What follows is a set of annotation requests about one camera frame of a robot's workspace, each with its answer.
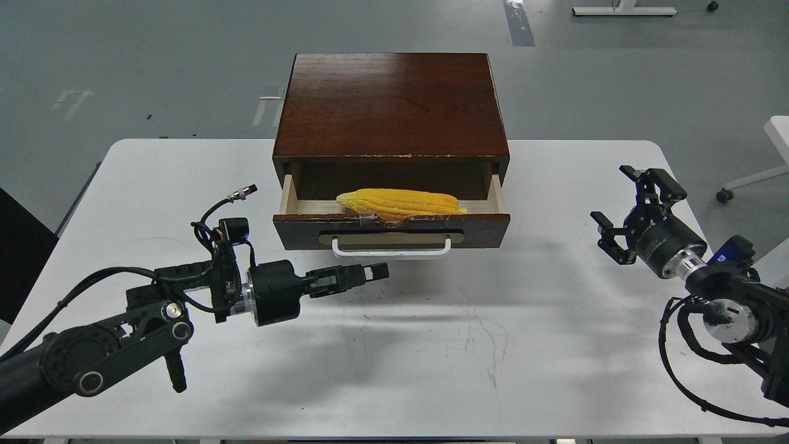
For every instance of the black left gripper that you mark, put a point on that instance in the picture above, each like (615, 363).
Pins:
(277, 290)

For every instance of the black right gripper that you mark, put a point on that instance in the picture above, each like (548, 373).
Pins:
(652, 232)

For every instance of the yellow corn cob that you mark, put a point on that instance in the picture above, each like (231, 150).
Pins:
(397, 204)

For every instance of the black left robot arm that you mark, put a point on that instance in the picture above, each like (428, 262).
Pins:
(42, 370)

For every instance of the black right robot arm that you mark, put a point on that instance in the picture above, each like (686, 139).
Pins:
(728, 316)

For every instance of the wooden drawer with dark front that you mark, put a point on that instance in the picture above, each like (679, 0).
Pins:
(309, 217)

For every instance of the dark wooden cabinet box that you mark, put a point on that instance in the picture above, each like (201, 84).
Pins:
(401, 105)

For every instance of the white table leg base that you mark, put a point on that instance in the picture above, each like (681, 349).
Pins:
(624, 9)

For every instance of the white drawer handle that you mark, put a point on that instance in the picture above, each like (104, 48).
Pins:
(392, 254)

